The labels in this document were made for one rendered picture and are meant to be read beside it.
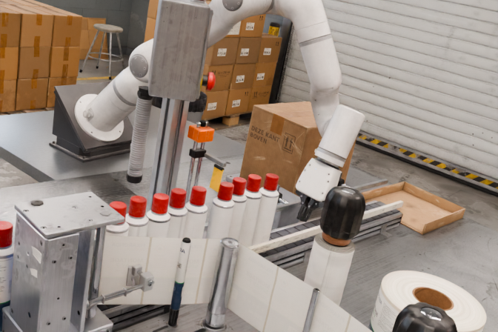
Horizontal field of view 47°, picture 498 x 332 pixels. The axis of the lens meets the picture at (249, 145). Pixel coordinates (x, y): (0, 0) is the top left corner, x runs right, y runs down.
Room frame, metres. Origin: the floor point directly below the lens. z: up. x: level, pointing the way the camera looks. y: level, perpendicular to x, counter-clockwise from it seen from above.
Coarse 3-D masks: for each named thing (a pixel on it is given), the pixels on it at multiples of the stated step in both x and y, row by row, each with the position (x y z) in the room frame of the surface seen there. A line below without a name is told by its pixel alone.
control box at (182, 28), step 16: (160, 0) 1.13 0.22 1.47; (176, 0) 1.10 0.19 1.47; (160, 16) 1.09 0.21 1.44; (176, 16) 1.09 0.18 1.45; (192, 16) 1.10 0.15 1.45; (208, 16) 1.11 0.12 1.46; (160, 32) 1.09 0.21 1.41; (176, 32) 1.09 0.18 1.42; (192, 32) 1.10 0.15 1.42; (208, 32) 1.11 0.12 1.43; (160, 48) 1.09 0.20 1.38; (176, 48) 1.09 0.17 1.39; (192, 48) 1.10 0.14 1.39; (160, 64) 1.09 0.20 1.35; (176, 64) 1.09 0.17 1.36; (192, 64) 1.10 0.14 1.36; (160, 80) 1.09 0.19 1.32; (176, 80) 1.10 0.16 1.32; (192, 80) 1.10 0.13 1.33; (160, 96) 1.09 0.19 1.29; (176, 96) 1.10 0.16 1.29; (192, 96) 1.10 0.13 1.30
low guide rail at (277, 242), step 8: (376, 208) 1.68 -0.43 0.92; (384, 208) 1.70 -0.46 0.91; (392, 208) 1.74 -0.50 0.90; (368, 216) 1.63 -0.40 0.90; (296, 232) 1.39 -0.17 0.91; (304, 232) 1.40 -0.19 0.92; (312, 232) 1.43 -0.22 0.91; (320, 232) 1.45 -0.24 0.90; (272, 240) 1.32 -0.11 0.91; (280, 240) 1.33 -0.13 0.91; (288, 240) 1.35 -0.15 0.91; (296, 240) 1.38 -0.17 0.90; (256, 248) 1.26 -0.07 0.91; (264, 248) 1.28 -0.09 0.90; (272, 248) 1.31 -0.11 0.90
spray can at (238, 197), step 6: (234, 180) 1.24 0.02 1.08; (240, 180) 1.25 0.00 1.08; (234, 186) 1.24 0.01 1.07; (240, 186) 1.24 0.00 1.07; (234, 192) 1.24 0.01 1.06; (240, 192) 1.24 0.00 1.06; (234, 198) 1.23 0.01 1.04; (240, 198) 1.24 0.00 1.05; (246, 198) 1.25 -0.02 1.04; (240, 204) 1.23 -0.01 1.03; (234, 210) 1.23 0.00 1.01; (240, 210) 1.23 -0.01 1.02; (234, 216) 1.23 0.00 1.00; (240, 216) 1.24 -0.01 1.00; (234, 222) 1.23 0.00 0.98; (240, 222) 1.24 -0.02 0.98; (234, 228) 1.23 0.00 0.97; (240, 228) 1.25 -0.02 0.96; (234, 234) 1.23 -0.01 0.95
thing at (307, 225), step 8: (368, 208) 1.75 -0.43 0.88; (376, 216) 1.69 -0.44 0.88; (384, 216) 1.71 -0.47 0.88; (304, 224) 1.53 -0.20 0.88; (312, 224) 1.54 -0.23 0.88; (280, 232) 1.45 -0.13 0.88; (288, 232) 1.46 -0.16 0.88; (304, 240) 1.42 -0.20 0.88; (312, 240) 1.44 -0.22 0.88; (280, 248) 1.35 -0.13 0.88; (288, 248) 1.36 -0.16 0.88; (264, 256) 1.29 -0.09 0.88
